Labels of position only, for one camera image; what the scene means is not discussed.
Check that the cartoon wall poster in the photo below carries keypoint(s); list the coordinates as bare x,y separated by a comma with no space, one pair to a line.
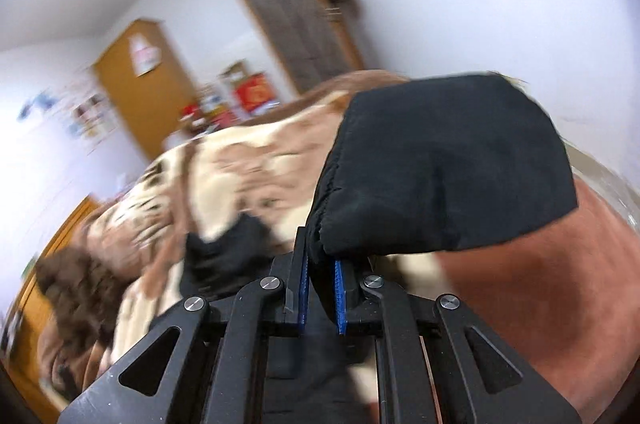
87,114

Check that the dark brown puffer jacket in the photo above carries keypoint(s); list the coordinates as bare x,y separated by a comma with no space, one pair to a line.
75,289

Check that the wooden framed door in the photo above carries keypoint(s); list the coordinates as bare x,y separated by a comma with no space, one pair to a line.
295,24

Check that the white plastic bag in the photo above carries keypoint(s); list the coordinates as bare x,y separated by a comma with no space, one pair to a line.
144,56

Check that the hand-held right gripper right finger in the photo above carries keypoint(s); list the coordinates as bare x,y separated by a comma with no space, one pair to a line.
341,299

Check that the black quilted jacket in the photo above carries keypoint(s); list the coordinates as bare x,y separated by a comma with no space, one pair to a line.
450,154

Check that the brown animal printed blanket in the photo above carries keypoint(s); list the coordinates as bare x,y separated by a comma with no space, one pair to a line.
525,284

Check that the red box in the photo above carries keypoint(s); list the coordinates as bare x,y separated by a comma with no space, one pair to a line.
255,94

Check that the wooden wardrobe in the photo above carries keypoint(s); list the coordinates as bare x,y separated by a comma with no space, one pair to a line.
150,104

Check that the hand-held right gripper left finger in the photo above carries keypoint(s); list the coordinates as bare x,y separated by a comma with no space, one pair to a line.
300,304

